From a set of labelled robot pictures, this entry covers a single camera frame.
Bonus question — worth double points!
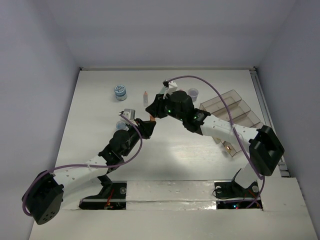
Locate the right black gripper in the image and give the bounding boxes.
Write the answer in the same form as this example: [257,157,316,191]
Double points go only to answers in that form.
[146,91,186,122]

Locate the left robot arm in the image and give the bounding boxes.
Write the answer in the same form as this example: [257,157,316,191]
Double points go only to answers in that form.
[21,118,156,225]

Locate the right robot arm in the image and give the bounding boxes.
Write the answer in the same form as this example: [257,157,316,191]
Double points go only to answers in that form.
[145,90,285,196]

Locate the clear jar blue contents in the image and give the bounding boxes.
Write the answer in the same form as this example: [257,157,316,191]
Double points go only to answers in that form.
[115,120,127,131]

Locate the blue lidded paint jar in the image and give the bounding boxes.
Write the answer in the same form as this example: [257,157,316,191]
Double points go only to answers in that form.
[114,84,127,101]

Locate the clear jar purple contents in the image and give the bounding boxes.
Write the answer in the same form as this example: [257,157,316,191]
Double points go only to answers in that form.
[187,88,199,102]

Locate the silver foil strip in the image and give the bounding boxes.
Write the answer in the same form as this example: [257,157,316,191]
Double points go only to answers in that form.
[125,180,217,211]

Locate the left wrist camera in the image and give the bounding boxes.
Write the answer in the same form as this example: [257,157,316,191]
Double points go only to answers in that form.
[119,108,136,121]

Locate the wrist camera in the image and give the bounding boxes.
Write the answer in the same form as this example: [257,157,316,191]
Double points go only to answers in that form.
[159,80,178,95]
[119,108,136,121]

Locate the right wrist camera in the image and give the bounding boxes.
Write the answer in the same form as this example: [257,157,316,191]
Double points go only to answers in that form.
[159,80,178,95]

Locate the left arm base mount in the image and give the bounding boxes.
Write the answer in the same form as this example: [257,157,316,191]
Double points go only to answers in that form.
[78,175,127,210]

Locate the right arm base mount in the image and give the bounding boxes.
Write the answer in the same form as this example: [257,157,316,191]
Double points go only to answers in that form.
[212,170,263,210]

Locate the aluminium rail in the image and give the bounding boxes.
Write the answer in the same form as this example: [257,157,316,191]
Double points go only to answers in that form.
[249,67,291,178]

